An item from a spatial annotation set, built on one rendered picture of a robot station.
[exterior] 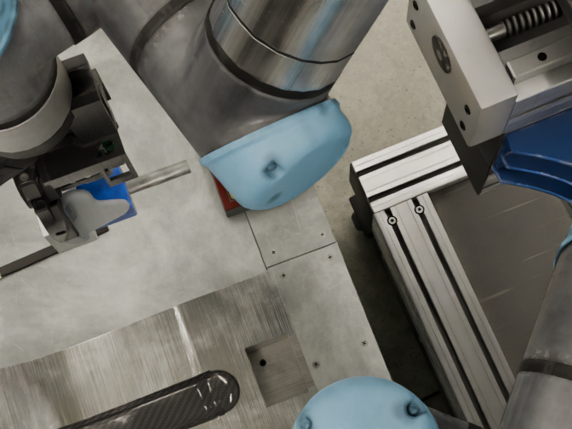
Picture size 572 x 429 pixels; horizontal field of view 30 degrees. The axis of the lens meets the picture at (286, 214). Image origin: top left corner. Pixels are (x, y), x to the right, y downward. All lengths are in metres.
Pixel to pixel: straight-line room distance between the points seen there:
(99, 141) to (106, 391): 0.26
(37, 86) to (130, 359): 0.35
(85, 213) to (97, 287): 0.21
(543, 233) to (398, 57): 0.49
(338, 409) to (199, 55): 0.19
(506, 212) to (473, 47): 0.80
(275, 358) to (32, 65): 0.41
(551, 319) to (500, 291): 1.05
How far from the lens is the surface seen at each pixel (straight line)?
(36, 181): 0.77
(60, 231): 0.82
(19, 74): 0.62
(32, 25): 0.60
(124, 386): 0.93
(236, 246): 1.02
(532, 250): 1.66
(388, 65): 1.96
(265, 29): 0.50
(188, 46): 0.56
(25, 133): 0.67
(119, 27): 0.59
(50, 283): 1.05
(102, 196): 0.90
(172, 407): 0.92
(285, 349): 0.94
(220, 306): 0.92
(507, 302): 1.63
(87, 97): 0.71
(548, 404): 0.57
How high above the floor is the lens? 1.79
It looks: 73 degrees down
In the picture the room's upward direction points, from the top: 9 degrees counter-clockwise
